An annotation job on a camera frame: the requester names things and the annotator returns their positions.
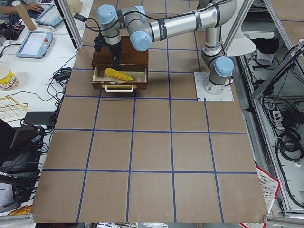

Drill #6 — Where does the black power adapter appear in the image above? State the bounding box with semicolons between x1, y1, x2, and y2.
74;13;87;22

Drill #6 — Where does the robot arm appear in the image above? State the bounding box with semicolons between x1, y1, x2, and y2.
92;0;237;95

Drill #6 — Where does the yellow corn cob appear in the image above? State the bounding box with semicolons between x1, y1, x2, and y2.
105;68;134;81

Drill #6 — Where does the cardboard tube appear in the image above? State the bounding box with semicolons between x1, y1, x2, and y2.
12;0;37;31

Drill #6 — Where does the far teach pendant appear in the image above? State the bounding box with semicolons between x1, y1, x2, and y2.
35;5;63;27

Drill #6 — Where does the white chair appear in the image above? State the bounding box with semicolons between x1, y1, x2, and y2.
221;0;256;57

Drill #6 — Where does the teach pendant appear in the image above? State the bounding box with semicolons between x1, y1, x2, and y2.
16;31;53;59
35;5;63;27

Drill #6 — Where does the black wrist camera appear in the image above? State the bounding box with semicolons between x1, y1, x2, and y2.
94;34;103;52

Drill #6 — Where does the gold wire rack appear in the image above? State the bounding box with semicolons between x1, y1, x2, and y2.
0;96;28;122

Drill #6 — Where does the near teach pendant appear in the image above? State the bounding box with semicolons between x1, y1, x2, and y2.
16;31;53;59

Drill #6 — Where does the white drawer handle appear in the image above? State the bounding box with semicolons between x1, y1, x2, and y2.
103;85;134;93

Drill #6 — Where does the beige cap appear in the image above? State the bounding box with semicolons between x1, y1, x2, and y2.
67;0;83;14

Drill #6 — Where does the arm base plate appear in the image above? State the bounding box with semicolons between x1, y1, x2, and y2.
194;72;234;102

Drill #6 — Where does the white red basket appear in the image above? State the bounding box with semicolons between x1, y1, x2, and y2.
256;166;280;213

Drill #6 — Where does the person hand on mouse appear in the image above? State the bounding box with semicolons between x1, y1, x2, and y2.
25;2;44;13

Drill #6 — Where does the dark wooden drawer box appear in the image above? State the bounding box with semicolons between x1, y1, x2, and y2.
91;36;149;90

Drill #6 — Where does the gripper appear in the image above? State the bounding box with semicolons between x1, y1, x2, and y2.
107;41;123;70

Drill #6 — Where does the popcorn paper cup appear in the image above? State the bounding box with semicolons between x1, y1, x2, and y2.
0;63;19;91

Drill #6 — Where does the aluminium frame post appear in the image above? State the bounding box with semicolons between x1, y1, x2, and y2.
54;0;83;49

